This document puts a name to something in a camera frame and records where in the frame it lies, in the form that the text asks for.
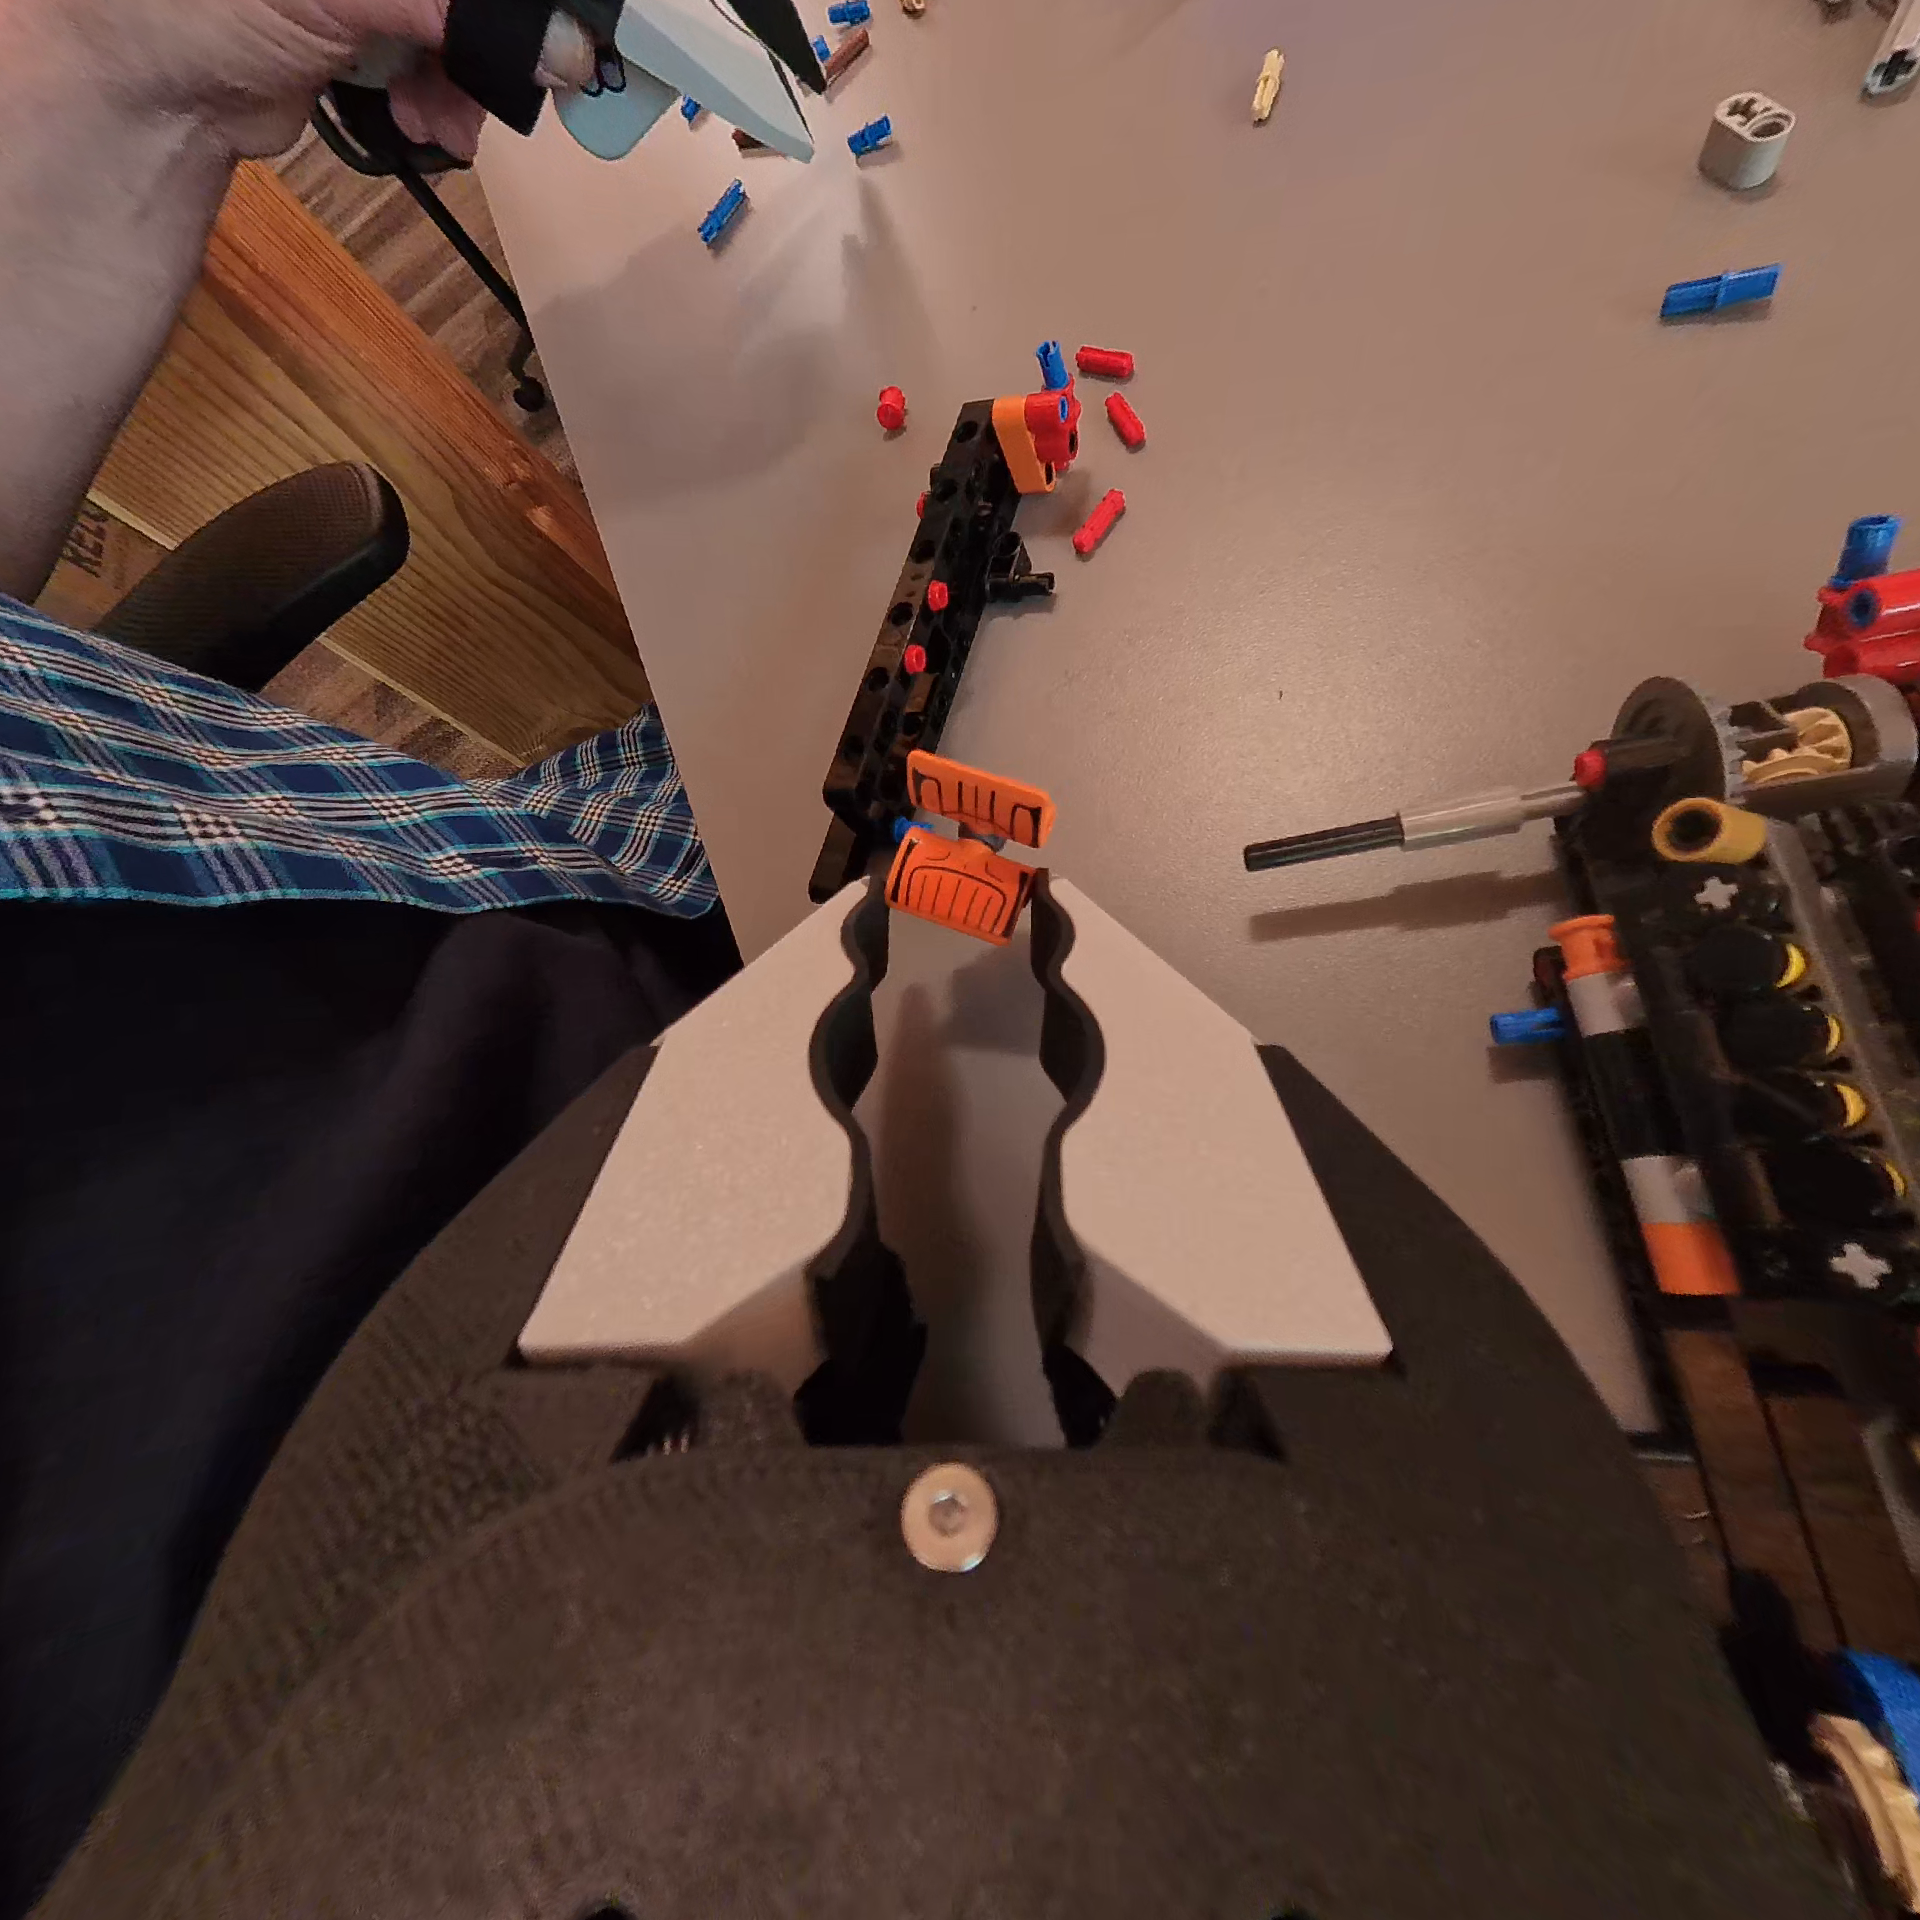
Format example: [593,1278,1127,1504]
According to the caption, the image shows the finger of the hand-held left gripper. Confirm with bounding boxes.
[616,0,831,164]

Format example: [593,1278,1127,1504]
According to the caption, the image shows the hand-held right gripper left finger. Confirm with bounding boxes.
[516,882,895,1444]

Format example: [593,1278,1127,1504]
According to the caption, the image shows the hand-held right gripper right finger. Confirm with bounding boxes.
[1032,872,1402,1444]

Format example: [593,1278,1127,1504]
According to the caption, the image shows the small orange lego panel assembly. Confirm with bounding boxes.
[886,749,1059,950]

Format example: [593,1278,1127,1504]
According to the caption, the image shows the person's left forearm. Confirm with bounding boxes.
[0,0,250,565]

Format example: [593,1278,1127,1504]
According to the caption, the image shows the scattered small blue lego pins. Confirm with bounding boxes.
[680,0,898,249]

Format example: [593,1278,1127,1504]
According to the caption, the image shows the large lego car chassis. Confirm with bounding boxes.
[1241,517,1920,1920]

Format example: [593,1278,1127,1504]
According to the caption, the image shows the black lego beam assembly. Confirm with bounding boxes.
[808,343,1086,905]

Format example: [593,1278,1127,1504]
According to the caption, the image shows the scattered red lego pins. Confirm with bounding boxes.
[875,344,1151,558]

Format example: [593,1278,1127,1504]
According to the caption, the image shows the light grey lego connector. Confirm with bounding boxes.
[1698,93,1796,192]

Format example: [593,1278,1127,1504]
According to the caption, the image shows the pile of light grey lego parts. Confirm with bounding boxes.
[1823,0,1920,97]

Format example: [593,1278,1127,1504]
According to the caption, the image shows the person's left hand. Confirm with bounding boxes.
[89,0,482,169]

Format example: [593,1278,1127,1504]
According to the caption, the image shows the dark navy trousers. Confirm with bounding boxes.
[0,890,752,1906]

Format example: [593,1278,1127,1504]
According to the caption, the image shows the black chair armrest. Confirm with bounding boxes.
[94,460,412,695]

